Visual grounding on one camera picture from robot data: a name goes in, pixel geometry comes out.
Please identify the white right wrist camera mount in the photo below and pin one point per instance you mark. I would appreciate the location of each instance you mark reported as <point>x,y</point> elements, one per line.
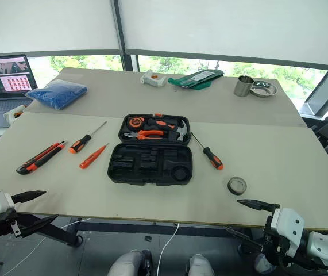
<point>288,224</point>

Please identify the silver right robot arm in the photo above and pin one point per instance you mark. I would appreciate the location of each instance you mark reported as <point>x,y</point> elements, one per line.
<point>324,244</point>

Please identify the green flat package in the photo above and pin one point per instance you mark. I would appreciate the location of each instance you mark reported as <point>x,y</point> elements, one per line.
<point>195,79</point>

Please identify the grey rounded robot knee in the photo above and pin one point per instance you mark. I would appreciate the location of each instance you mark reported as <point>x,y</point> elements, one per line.
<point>199,266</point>
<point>123,263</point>

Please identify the orange voltage tester pen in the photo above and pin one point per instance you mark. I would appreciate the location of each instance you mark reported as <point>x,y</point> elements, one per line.
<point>92,156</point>

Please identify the black table frame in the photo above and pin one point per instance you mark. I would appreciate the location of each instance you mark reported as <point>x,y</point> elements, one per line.
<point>63,234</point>

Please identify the dark window mullion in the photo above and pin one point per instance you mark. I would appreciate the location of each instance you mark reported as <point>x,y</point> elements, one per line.
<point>120,31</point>

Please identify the stainless steel cup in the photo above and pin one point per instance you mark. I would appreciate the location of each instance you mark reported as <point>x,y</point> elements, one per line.
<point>242,87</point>

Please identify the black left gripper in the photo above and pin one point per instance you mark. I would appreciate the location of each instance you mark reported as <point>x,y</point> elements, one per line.
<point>7,215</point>

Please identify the orange black utility knife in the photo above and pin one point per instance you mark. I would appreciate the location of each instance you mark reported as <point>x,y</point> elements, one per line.
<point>38,161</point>

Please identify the dark item in steel dish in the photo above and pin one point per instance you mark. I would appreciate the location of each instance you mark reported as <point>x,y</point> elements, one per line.
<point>261,84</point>

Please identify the open laptop computer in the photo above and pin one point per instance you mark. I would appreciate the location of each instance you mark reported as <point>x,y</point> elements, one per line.
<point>5,77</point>

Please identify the stainless steel round dish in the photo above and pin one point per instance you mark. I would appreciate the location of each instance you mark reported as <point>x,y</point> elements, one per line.
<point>264,92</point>

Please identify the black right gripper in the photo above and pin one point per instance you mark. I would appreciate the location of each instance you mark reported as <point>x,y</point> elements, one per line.
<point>273,245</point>

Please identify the orange black tape measure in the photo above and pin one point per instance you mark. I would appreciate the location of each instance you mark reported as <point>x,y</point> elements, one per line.
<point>135,121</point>

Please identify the white orange clamp device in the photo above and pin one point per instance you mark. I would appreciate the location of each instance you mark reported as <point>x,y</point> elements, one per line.
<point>11,115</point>

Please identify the small black floor object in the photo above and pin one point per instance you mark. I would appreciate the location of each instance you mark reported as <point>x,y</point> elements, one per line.
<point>148,238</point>

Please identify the black tool case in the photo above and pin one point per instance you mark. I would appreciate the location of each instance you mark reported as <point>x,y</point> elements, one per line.
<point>152,165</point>

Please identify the blue plastic bag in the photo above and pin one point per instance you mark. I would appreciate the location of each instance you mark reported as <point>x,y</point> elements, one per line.
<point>56,93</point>

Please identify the grey slanted window frame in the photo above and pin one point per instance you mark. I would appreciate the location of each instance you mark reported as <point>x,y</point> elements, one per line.
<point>324,95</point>

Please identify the white tape dispenser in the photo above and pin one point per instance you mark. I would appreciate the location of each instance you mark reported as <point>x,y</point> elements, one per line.
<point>153,80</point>

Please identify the black electrical tape roll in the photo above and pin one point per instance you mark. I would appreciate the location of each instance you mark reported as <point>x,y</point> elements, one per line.
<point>230,185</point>

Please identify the white roller blind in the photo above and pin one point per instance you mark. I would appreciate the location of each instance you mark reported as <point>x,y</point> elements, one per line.
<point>232,28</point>
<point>46,26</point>

